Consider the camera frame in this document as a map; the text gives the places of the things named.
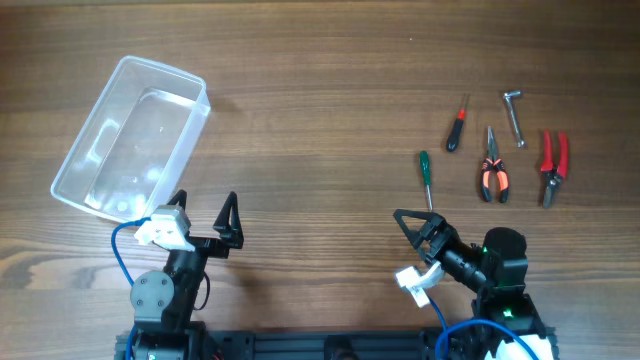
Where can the green handled screwdriver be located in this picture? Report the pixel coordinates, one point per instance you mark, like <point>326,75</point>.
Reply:
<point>425,166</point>

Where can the clear plastic container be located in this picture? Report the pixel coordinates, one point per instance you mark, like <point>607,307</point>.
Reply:
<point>131,152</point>

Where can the black red-collar screwdriver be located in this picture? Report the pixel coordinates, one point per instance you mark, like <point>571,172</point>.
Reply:
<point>456,130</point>

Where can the silver L-shaped socket wrench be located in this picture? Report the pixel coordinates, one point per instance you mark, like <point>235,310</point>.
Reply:
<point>508,98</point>

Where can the orange black needle-nose pliers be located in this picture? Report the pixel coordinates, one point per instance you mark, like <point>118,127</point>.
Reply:
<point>493,164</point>

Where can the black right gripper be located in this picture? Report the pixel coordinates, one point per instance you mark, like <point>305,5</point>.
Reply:
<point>435,223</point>

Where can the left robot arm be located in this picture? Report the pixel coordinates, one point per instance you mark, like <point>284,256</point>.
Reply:
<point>164,300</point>

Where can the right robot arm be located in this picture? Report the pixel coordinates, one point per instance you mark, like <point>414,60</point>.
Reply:
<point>505,322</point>

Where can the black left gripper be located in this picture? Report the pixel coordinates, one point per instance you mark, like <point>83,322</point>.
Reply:
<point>231,235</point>

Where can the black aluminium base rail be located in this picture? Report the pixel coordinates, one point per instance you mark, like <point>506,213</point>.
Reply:
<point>411,345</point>

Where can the red handled cutters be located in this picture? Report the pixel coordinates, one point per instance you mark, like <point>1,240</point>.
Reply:
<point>553,173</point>

